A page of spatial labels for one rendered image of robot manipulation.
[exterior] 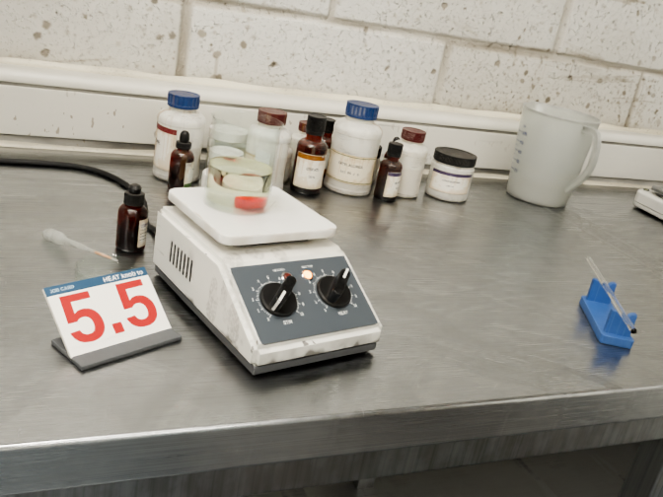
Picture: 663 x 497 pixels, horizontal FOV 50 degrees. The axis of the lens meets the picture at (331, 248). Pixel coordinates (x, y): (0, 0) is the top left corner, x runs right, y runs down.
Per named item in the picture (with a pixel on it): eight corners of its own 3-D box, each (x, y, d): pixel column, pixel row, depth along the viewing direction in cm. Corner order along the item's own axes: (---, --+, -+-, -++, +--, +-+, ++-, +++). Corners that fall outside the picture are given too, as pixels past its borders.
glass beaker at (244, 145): (201, 192, 68) (212, 105, 65) (268, 201, 69) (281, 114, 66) (198, 218, 62) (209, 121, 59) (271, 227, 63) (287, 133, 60)
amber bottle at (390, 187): (369, 195, 106) (380, 141, 103) (380, 192, 109) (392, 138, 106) (389, 203, 105) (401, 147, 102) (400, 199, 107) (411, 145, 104)
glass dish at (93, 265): (60, 291, 63) (61, 268, 62) (95, 269, 68) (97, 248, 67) (116, 308, 62) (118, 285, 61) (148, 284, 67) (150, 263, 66)
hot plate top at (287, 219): (340, 237, 65) (342, 228, 65) (223, 248, 58) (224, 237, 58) (272, 192, 74) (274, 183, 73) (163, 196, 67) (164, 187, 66)
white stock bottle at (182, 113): (195, 171, 102) (205, 91, 98) (201, 185, 97) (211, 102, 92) (150, 167, 100) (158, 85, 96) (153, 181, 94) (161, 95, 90)
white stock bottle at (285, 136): (278, 181, 104) (290, 107, 101) (286, 195, 99) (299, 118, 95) (237, 177, 103) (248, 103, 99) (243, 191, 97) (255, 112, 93)
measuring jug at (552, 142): (607, 222, 117) (637, 132, 111) (544, 219, 112) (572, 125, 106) (539, 184, 132) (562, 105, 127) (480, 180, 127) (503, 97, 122)
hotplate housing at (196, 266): (380, 353, 63) (399, 271, 60) (250, 382, 55) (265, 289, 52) (255, 251, 79) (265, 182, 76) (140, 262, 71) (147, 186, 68)
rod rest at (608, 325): (631, 350, 73) (643, 319, 72) (599, 343, 73) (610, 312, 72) (607, 308, 82) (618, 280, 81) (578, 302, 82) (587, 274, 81)
